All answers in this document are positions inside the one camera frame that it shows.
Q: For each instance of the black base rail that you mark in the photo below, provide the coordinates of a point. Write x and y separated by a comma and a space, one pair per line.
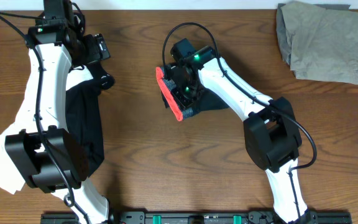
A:
255, 217

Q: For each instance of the white garment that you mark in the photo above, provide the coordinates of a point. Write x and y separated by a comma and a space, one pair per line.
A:
56, 63

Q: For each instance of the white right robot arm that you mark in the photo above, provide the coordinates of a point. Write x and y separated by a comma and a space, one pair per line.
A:
200, 80

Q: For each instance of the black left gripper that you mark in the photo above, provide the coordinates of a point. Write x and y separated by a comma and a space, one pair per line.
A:
94, 55

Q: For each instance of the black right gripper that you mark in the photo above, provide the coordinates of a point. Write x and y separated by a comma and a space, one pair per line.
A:
185, 102

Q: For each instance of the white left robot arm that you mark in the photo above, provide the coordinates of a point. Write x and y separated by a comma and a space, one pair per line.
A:
43, 150

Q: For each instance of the black leggings with red waistband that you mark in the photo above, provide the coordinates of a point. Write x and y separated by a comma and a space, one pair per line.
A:
208, 100

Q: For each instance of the black shirt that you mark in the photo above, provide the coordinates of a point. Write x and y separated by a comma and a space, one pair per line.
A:
84, 85

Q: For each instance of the olive khaki garment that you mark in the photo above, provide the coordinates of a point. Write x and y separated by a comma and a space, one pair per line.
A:
319, 41

